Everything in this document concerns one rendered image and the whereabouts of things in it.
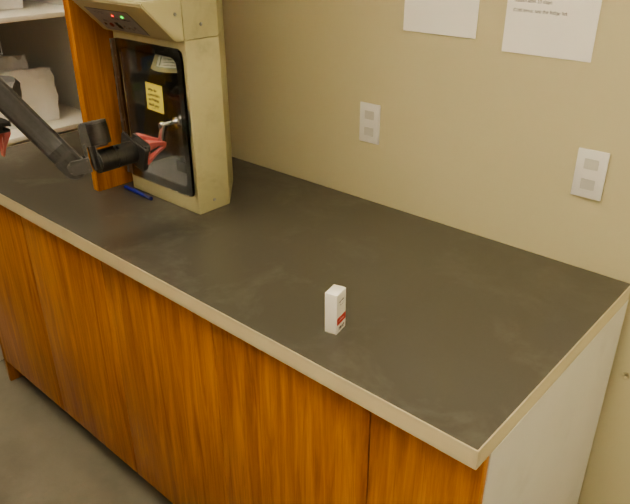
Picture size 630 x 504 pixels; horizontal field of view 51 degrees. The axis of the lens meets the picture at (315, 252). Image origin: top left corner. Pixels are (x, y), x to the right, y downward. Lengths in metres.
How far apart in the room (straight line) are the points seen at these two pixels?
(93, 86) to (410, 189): 0.95
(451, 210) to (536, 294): 0.41
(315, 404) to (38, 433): 1.53
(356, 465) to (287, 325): 0.31
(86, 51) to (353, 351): 1.18
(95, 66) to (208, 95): 0.39
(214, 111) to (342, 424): 0.92
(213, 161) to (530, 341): 0.98
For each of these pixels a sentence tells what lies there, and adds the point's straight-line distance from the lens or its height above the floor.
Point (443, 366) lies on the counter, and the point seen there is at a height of 0.94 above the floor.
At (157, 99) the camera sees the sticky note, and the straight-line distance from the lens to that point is 1.86.
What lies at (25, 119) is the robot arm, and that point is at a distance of 1.70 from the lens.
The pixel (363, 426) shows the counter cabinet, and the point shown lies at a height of 0.83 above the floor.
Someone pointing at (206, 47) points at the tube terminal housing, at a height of 1.39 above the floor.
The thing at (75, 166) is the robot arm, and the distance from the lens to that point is 1.69.
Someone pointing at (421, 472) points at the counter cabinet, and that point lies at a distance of 1.25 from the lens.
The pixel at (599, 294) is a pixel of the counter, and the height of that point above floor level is 0.94.
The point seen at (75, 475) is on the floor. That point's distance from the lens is 2.48.
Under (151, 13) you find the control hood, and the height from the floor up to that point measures 1.48.
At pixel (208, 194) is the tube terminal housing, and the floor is 0.99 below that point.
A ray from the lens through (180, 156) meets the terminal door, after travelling 1.84.
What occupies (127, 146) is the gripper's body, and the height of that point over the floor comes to 1.17.
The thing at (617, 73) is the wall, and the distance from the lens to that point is 1.57.
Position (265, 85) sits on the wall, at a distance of 2.17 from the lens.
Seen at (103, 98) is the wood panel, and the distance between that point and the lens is 2.06.
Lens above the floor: 1.68
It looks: 27 degrees down
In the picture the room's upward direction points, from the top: straight up
